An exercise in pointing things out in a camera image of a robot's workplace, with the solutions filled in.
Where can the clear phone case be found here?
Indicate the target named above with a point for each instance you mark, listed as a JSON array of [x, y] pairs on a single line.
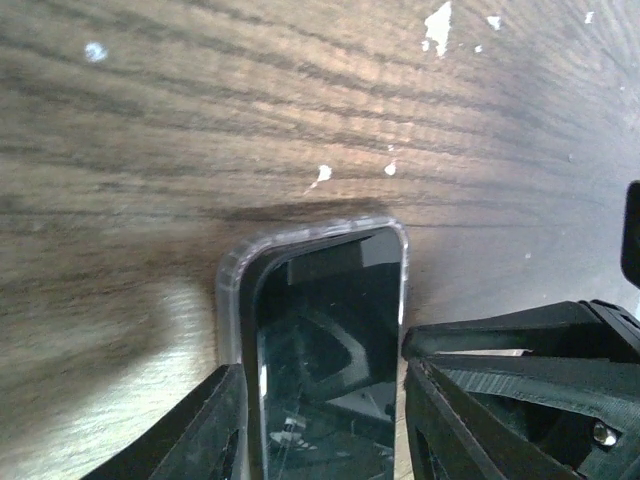
[[250, 290]]

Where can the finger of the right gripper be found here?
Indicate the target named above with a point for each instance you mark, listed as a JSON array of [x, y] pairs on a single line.
[[584, 329], [630, 251]]

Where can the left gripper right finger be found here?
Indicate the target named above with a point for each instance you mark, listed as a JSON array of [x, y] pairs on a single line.
[[522, 418]]

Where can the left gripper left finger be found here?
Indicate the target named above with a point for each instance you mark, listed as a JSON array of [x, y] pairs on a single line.
[[202, 437]]

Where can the black phone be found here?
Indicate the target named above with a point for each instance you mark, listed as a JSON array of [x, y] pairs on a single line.
[[330, 360]]

